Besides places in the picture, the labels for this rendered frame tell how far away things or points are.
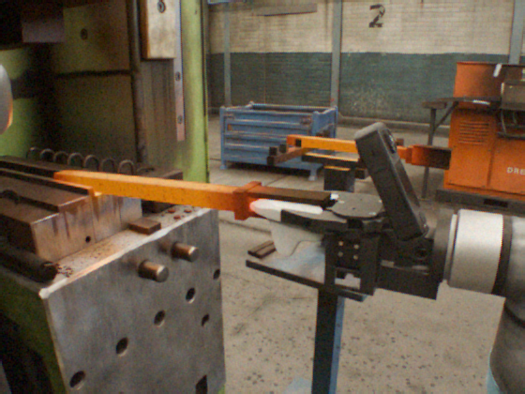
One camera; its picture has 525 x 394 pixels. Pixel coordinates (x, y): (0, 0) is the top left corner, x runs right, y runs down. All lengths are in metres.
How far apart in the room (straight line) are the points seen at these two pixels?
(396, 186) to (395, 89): 7.76
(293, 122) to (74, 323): 3.86
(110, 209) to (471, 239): 0.50
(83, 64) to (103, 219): 0.45
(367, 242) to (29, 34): 0.55
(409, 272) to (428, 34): 7.69
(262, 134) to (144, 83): 3.61
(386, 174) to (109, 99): 0.69
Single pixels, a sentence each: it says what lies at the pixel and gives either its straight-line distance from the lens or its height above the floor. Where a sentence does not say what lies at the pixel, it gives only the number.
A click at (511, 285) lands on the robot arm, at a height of 0.99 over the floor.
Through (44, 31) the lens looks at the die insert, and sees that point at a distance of 0.70.
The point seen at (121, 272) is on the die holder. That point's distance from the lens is 0.61.
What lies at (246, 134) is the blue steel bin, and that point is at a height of 0.42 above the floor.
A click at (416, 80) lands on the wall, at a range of 8.04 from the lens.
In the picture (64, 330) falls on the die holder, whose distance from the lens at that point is 0.58.
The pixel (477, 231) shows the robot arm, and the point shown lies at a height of 1.03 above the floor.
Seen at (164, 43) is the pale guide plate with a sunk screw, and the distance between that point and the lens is 0.90.
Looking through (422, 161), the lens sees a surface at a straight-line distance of 0.94.
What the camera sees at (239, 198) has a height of 1.02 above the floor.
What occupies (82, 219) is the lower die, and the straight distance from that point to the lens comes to 0.62.
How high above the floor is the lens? 1.17
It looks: 18 degrees down
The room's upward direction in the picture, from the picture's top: straight up
